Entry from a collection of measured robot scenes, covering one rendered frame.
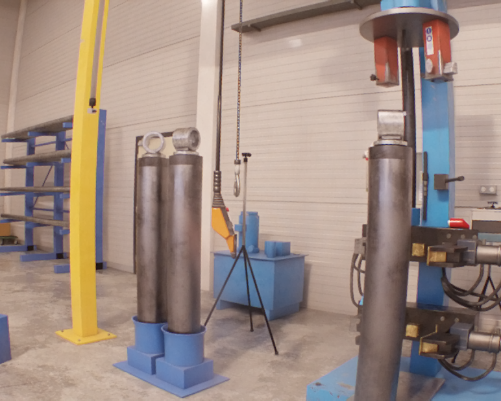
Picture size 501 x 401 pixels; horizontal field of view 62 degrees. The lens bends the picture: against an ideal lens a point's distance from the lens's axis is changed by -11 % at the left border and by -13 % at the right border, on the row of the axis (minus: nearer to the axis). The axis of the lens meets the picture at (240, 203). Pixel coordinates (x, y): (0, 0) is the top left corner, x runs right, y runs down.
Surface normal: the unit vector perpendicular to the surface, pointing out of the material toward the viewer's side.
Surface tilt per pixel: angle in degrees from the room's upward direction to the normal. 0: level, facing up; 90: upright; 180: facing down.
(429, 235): 90
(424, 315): 90
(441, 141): 90
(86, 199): 90
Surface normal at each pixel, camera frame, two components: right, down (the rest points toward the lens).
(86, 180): 0.77, 0.03
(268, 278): -0.64, 0.00
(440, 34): 0.48, 0.02
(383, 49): -0.88, -0.01
